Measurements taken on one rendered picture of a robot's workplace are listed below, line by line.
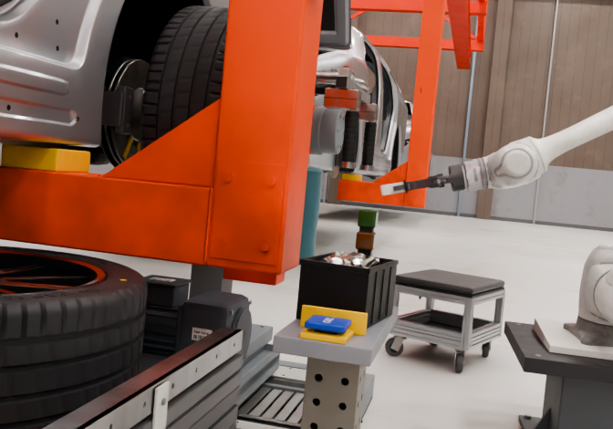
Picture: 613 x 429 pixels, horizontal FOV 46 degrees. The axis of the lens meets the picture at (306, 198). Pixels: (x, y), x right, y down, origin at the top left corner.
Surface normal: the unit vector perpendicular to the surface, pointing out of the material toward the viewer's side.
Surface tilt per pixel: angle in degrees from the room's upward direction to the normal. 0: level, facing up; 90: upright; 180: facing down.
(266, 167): 90
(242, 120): 90
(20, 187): 90
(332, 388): 90
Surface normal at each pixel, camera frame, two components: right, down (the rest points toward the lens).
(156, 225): -0.22, 0.02
